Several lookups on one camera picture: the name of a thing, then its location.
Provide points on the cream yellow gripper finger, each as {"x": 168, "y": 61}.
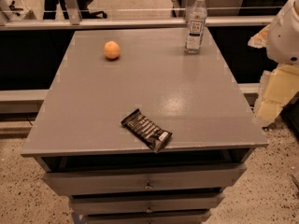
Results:
{"x": 276, "y": 89}

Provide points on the black rxbar chocolate wrapper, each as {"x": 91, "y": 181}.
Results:
{"x": 152, "y": 135}

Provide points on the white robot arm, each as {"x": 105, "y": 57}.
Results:
{"x": 281, "y": 40}

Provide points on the top grey drawer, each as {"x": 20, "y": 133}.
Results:
{"x": 145, "y": 179}

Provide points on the grey drawer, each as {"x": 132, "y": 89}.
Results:
{"x": 147, "y": 203}
{"x": 180, "y": 217}
{"x": 145, "y": 179}

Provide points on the clear plastic water bottle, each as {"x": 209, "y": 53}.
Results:
{"x": 196, "y": 19}

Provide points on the middle grey drawer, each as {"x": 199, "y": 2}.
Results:
{"x": 147, "y": 203}

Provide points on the bottom grey drawer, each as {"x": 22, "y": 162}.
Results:
{"x": 180, "y": 217}

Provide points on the orange fruit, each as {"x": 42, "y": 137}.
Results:
{"x": 112, "y": 50}

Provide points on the grey drawer cabinet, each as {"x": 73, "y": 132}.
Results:
{"x": 194, "y": 97}

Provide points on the metal window frame rail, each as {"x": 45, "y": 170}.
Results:
{"x": 221, "y": 21}

